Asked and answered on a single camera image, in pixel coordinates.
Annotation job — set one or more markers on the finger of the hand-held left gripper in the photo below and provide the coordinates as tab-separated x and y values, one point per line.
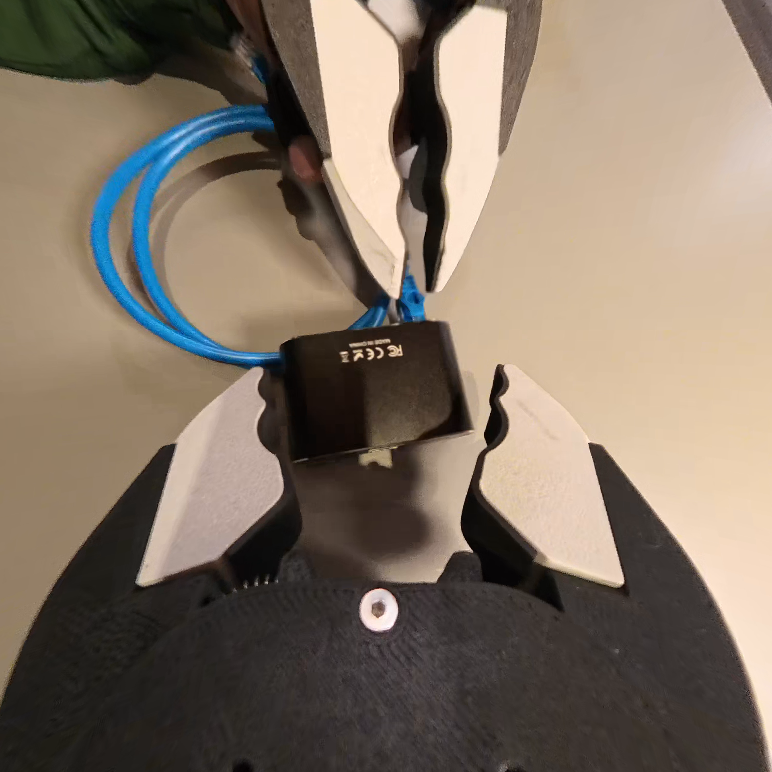
362	120
476	120

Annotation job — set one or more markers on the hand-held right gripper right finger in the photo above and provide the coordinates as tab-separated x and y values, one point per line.
549	482

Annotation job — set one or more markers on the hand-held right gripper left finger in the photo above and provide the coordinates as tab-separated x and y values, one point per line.
211	482

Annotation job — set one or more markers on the black ethernet port splitter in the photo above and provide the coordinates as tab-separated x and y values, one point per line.
374	392

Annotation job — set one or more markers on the person's left forearm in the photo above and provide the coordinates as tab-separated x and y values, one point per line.
90	30

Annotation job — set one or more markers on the person's left hand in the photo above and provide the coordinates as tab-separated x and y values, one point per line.
304	160

